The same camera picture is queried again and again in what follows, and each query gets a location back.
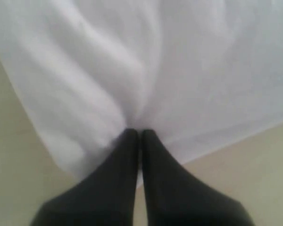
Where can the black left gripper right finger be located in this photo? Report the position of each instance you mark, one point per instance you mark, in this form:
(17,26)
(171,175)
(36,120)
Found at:
(174,197)

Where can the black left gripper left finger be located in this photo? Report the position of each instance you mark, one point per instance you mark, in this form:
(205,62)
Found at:
(105,198)

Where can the white t-shirt red logo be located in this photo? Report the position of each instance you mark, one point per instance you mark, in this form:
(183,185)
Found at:
(203,74)

